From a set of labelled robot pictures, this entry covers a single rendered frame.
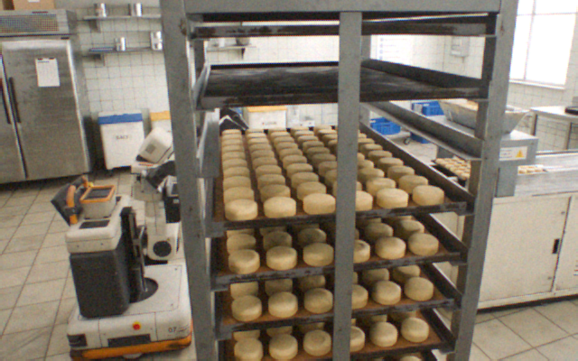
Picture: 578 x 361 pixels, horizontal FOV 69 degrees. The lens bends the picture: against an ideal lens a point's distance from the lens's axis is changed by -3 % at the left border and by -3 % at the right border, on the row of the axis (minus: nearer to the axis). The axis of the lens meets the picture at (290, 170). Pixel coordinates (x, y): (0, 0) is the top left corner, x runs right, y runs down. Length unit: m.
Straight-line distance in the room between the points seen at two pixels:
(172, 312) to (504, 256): 2.00
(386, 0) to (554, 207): 2.52
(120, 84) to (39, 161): 1.52
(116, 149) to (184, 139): 5.30
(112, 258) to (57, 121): 3.34
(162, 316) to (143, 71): 4.33
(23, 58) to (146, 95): 1.67
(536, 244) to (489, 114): 2.40
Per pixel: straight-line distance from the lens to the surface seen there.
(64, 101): 5.55
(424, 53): 7.82
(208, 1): 0.57
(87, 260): 2.49
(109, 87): 6.40
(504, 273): 3.02
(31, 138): 5.69
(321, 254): 0.71
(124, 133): 5.83
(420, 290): 0.81
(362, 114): 1.26
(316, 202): 0.67
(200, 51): 1.18
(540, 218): 2.98
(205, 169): 0.63
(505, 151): 2.64
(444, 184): 0.81
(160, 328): 2.62
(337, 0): 0.59
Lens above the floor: 1.77
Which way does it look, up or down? 18 degrees down
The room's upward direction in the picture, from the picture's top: 1 degrees counter-clockwise
